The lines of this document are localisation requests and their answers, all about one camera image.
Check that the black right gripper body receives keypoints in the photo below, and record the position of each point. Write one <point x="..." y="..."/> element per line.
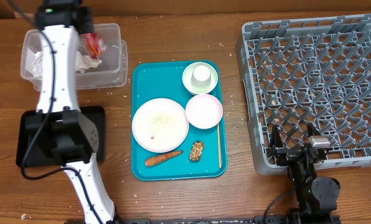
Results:
<point x="287" y="157"/>

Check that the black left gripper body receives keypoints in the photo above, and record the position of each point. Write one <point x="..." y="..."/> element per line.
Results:
<point x="89" y="19"/>

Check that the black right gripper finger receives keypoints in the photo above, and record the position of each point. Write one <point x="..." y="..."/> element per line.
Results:
<point x="312" y="131"/>
<point x="275" y="138"/>

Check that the red snack wrapper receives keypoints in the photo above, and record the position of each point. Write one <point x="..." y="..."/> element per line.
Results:
<point x="94" y="44"/>

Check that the white paper napkin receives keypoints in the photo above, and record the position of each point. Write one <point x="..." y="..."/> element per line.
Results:
<point x="82" y="63"/>

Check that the wooden chopstick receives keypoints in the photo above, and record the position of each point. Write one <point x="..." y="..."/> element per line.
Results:
<point x="219" y="147"/>

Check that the pink small bowl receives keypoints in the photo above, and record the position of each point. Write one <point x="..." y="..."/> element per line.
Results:
<point x="204" y="111"/>

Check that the white cup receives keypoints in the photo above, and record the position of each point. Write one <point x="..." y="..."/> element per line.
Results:
<point x="201" y="76"/>

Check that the light green bowl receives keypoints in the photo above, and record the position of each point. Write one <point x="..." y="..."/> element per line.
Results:
<point x="187" y="74"/>

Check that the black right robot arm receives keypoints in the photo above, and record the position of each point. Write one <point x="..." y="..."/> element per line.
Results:
<point x="316" y="196"/>

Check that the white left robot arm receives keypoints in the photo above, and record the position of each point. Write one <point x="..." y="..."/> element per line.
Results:
<point x="57" y="22"/>

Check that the grey dishwasher rack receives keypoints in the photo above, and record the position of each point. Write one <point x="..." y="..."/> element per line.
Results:
<point x="308" y="71"/>

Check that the clear plastic bin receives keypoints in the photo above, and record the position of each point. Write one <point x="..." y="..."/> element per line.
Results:
<point x="111" y="72"/>

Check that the brown food scrap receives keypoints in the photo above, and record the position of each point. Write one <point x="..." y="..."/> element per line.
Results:
<point x="196" y="151"/>

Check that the teal serving tray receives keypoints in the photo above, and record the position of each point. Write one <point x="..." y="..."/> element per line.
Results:
<point x="164" y="80"/>

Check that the large pink plate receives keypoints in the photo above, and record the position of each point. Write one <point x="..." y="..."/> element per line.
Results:
<point x="160" y="125"/>

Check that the orange carrot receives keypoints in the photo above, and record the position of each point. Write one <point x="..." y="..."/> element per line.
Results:
<point x="153" y="161"/>

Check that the black plastic bin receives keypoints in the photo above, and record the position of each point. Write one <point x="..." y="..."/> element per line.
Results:
<point x="100" y="133"/>

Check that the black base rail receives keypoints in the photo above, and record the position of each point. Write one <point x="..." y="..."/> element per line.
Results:
<point x="204" y="221"/>

